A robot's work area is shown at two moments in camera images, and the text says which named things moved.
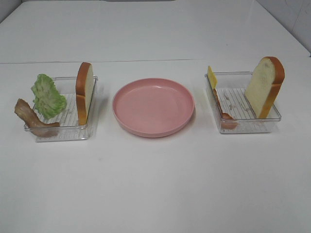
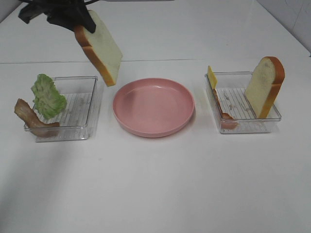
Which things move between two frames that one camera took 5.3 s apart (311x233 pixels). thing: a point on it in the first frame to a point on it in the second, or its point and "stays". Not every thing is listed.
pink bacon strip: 227,122 stays
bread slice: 84,86 to 102,48
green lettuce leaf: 48,101 stays
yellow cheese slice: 212,78 stays
